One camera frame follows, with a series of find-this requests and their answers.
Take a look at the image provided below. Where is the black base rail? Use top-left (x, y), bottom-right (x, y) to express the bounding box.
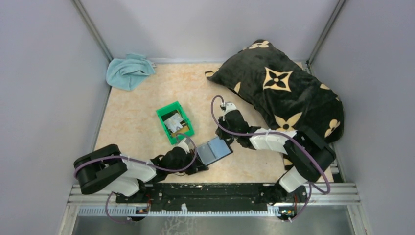
top-left (115, 183), bottom-right (299, 212)

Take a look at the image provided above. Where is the light blue cloth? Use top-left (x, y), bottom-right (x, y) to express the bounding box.
top-left (106, 53), bottom-right (156, 92)

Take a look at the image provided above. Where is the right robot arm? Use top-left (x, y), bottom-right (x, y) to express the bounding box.
top-left (214, 109), bottom-right (336, 193)

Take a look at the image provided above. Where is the green plastic bin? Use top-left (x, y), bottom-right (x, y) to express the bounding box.
top-left (156, 101), bottom-right (194, 144)

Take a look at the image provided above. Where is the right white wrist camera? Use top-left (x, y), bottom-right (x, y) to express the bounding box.
top-left (220, 101), bottom-right (238, 115)

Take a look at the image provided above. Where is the black floral pillow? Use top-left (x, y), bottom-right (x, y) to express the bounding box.
top-left (205, 39), bottom-right (345, 145)

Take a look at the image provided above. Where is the gold card in bin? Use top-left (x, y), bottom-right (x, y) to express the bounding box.
top-left (171, 124), bottom-right (190, 138)

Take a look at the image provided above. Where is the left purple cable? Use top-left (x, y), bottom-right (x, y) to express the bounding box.
top-left (73, 133), bottom-right (198, 224)

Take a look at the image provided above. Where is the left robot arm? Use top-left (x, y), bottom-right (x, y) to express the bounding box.
top-left (73, 143), bottom-right (208, 196)

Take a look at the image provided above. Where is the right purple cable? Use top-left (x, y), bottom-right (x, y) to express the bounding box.
top-left (210, 95), bottom-right (332, 223)

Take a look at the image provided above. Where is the white gold VIP card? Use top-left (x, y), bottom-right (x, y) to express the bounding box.
top-left (163, 113), bottom-right (184, 133)

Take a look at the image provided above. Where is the black card holder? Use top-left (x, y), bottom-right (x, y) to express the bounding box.
top-left (197, 137), bottom-right (233, 166)

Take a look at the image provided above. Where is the purple cable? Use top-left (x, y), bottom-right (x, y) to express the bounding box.
top-left (210, 95), bottom-right (332, 223)
top-left (73, 133), bottom-right (198, 224)

